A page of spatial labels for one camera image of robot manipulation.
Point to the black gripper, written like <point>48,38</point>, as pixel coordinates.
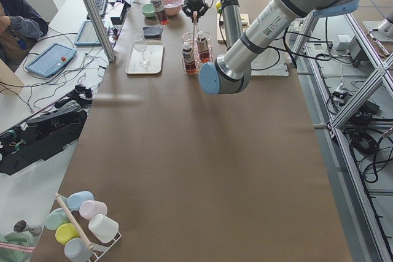
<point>193,5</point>

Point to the seated person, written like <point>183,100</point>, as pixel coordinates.
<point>21,28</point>

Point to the white cup rack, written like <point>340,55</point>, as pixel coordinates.
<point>97,248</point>

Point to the grey plastic cup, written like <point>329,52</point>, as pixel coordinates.
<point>76,250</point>

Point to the pink plastic cup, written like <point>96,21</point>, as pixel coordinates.
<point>88,209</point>

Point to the green bowl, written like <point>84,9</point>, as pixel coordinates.
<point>148,10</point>

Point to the tea bottle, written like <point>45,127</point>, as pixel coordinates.
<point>188,58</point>
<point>202,44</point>
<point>160,11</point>

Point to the pink bowl of ice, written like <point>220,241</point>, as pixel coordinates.
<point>172,7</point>

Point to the aluminium frame post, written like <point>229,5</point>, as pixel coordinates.
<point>99,29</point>

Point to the black equipment on desk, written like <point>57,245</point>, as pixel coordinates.
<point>46,135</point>

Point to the clear wine glass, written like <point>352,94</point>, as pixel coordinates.
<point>140,45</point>

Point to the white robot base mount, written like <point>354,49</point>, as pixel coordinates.
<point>271,62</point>

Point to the blue teach pendant near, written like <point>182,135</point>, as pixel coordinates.
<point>51,60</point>

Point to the white plastic cup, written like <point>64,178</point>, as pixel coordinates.
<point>103,227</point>

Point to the blue plastic cup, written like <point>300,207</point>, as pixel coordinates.
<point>75,200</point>

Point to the blue teach pendant far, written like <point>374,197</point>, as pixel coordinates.
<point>87,35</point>

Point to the copper wire bottle basket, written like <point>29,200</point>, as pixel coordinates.
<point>196,48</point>

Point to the cream rabbit tray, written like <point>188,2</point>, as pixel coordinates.
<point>154,53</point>

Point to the black keyboard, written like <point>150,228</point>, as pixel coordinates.
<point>101,6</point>

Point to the grey folded cloth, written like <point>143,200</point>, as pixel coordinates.
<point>152,32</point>

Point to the yellow plastic cup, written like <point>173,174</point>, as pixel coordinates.
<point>65,232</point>

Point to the steel jigger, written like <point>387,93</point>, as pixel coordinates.
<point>23,227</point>

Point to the bamboo cutting board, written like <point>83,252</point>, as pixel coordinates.
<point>221,34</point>

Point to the green plastic cup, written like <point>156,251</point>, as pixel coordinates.
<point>55,219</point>

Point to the blue teach pendant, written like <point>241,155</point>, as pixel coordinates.
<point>51,60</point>
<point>87,35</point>

